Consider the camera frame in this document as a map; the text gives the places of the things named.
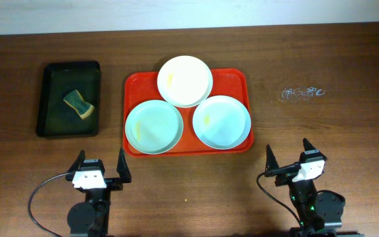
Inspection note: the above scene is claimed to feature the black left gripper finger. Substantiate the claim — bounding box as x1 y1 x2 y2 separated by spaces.
67 150 86 173
116 148 132 183

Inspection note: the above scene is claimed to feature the mint green plate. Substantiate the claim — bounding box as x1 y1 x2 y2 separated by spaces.
124 100 184 155

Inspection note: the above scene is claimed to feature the green yellow sponge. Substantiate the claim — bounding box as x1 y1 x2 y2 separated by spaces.
63 90 95 120

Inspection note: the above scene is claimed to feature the light blue plate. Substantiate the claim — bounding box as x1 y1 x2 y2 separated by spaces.
192 95 251 149

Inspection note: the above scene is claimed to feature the white plate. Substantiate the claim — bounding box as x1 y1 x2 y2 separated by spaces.
157 55 213 107

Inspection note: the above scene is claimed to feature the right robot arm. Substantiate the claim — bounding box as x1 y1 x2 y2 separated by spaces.
258 138 361 237

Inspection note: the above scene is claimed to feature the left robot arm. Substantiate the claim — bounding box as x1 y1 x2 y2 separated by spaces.
66 149 132 237

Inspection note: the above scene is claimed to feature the black rectangular tray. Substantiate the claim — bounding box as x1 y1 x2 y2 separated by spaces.
36 61 101 138

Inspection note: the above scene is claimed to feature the red plastic tray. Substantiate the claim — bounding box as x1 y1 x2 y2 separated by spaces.
124 68 254 156

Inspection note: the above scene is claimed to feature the black right camera cable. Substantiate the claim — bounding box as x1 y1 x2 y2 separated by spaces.
256 171 305 228

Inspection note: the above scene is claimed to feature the black camera cable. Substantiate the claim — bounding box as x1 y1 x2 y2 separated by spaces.
256 171 305 228
27 172 75 237

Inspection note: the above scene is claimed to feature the black left camera cable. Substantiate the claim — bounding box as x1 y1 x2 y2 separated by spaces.
27 172 75 237

